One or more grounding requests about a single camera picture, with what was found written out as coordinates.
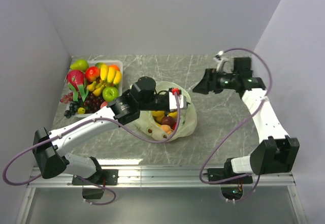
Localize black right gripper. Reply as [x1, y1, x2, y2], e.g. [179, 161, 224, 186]
[192, 69, 238, 95]

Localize small green fake grape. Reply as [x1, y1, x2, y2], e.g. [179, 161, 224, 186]
[77, 107, 86, 115]

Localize yellow fake lemon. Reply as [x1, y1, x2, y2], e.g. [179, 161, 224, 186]
[151, 111, 165, 117]

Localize green yellow fake pear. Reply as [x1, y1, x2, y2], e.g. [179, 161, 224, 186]
[70, 59, 89, 72]

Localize orange fake peach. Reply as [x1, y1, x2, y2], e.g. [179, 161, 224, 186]
[160, 124, 173, 135]

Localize dark red fake plum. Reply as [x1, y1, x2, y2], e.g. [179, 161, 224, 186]
[161, 116, 175, 127]

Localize dark red grape bunch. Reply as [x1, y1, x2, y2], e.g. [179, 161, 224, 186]
[82, 93, 104, 114]

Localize red fake grape bunch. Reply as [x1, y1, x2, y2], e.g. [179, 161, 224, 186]
[60, 92, 73, 104]

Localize orange fake tangerine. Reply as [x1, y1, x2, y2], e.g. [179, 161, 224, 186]
[109, 65, 120, 71]

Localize dark purple grape bunch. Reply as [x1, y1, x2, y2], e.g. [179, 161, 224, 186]
[63, 102, 79, 119]

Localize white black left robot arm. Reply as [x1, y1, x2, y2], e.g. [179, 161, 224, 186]
[32, 77, 182, 184]

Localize white plastic fruit bin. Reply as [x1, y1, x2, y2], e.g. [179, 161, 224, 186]
[65, 60, 123, 118]

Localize aluminium mounting rail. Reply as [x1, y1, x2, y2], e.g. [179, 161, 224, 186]
[27, 165, 296, 188]

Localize small yellow banana bunch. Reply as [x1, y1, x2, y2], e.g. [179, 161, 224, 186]
[100, 64, 122, 86]

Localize pale green avocado plastic bag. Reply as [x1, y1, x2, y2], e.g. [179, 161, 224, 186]
[133, 81, 197, 141]

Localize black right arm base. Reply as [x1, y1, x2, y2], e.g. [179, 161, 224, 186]
[203, 168, 253, 203]

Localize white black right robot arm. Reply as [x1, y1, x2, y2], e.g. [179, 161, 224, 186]
[193, 55, 300, 183]

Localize tiny yellow banana bunch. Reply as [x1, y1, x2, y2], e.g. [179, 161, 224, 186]
[87, 81, 106, 97]

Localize pink flat fake peach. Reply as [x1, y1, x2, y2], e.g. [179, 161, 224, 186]
[100, 101, 108, 108]

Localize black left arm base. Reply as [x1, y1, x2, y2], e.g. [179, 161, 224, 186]
[72, 169, 118, 201]

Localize pink fake dragon fruit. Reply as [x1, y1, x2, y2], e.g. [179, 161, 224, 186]
[66, 70, 89, 102]

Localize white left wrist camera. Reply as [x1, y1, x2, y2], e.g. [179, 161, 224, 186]
[169, 88, 188, 111]

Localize green yellow fake mango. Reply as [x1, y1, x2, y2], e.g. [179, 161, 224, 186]
[95, 62, 105, 69]

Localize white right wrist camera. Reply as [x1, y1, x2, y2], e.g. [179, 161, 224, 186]
[213, 51, 229, 72]

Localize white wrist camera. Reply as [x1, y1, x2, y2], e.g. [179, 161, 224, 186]
[169, 88, 188, 111]
[213, 51, 229, 72]

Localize green fake apple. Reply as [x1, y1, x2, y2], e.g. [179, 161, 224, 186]
[102, 86, 119, 102]

